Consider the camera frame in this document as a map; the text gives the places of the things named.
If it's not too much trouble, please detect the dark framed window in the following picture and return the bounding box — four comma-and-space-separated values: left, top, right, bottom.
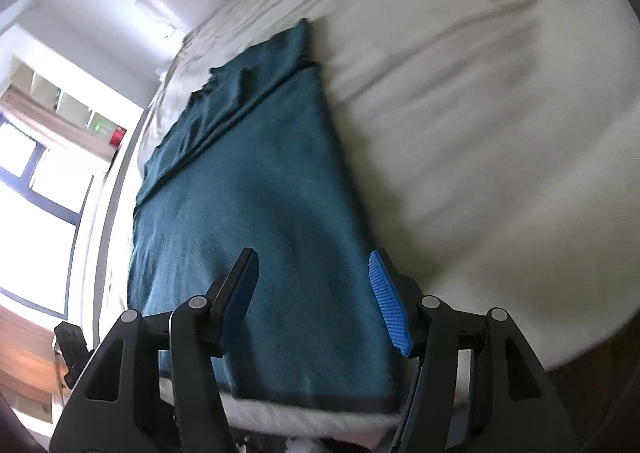
0, 123, 96, 319

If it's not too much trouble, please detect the white wall shelf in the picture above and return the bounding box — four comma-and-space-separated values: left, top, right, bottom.
10, 55, 126, 144

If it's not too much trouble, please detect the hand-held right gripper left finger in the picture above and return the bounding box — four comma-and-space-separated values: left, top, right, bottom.
50, 248, 261, 453

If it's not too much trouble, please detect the teal knit garment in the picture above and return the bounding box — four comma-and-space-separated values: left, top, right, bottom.
127, 18, 401, 409

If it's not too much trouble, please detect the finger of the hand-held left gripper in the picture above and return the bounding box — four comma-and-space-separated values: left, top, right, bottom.
54, 320, 96, 389

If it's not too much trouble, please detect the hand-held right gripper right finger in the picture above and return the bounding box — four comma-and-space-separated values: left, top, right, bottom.
367, 248, 578, 453

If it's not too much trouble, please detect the bed with beige sheet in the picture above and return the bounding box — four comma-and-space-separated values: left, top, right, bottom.
92, 0, 640, 434

